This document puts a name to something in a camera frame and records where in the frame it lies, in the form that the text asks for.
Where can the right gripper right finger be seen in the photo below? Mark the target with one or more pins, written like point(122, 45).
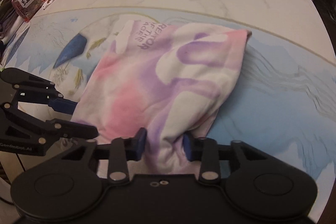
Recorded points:
point(205, 151)

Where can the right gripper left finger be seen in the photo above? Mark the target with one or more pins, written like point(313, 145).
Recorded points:
point(122, 150)

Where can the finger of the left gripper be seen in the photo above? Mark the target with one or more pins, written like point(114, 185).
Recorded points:
point(76, 130)
point(62, 105)

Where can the pink purple tie-dye sweatshirt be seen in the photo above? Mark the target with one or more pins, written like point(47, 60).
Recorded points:
point(168, 79)

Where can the beige folded clothes pile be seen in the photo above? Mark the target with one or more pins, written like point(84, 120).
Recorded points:
point(10, 20)

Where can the blue patterned table mat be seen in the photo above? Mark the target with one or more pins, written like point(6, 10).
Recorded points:
point(283, 103)

